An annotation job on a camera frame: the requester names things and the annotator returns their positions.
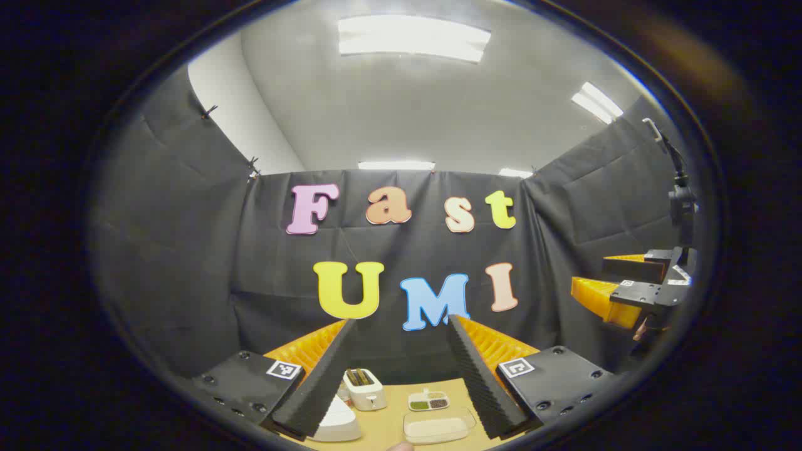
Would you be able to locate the white divided grain dish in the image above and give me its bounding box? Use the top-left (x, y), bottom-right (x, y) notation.
top-left (408, 388), bottom-right (450, 412)

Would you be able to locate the black backdrop cloth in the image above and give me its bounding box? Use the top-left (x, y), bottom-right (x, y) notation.
top-left (88, 66), bottom-right (696, 384)

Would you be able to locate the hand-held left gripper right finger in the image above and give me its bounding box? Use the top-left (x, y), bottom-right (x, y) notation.
top-left (446, 314), bottom-right (618, 439)

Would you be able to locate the white rice cooker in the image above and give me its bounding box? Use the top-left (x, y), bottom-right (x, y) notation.
top-left (311, 388), bottom-right (362, 443)

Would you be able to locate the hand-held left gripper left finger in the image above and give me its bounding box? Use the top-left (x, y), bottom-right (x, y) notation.
top-left (191, 319), bottom-right (358, 439)

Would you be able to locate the clear box of white rice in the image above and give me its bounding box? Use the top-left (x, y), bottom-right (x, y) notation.
top-left (403, 407), bottom-right (477, 445)

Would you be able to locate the white toaster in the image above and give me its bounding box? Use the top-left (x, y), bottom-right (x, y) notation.
top-left (343, 368), bottom-right (388, 412)

